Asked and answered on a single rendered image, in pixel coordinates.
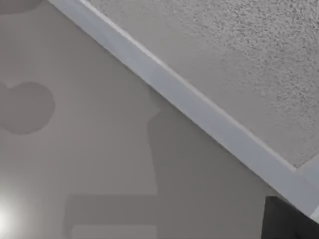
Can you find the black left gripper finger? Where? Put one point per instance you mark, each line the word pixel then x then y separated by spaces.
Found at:
pixel 284 221

